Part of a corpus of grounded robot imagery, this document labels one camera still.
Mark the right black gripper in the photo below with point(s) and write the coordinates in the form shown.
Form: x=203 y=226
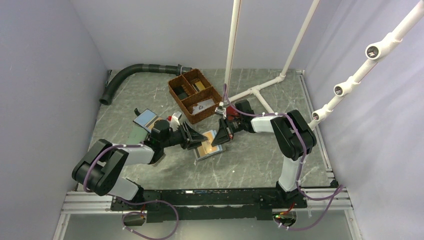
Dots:
x=223 y=135

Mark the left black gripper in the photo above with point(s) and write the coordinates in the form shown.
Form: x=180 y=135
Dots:
x=191 y=137

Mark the grey leather card holder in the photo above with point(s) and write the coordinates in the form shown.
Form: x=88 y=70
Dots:
x=222 y=148

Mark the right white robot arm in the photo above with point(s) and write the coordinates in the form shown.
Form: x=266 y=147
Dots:
x=294 y=137

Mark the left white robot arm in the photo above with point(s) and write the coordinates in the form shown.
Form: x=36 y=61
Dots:
x=99 y=171

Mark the cards in basket front compartment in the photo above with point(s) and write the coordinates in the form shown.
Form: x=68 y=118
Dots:
x=201 y=106

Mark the black card in basket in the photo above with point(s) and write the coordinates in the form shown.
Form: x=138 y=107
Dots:
x=180 y=93

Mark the open blue card wallet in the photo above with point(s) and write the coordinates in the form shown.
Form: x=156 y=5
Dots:
x=146 y=119

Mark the gold card in basket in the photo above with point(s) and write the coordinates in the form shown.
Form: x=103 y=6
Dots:
x=198 y=86

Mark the green card holder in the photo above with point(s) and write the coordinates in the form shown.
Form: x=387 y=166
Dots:
x=137 y=135

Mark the red leather wallet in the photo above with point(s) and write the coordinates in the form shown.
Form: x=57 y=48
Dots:
x=231 y=113

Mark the brown woven divided basket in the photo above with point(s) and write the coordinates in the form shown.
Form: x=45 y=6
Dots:
x=187 y=80

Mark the white PVC pipe frame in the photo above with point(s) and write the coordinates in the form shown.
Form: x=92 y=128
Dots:
x=274 y=35

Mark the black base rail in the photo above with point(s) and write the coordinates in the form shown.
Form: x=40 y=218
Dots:
x=258 y=203

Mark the white pipe camera boom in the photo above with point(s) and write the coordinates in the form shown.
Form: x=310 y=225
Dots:
x=375 y=53

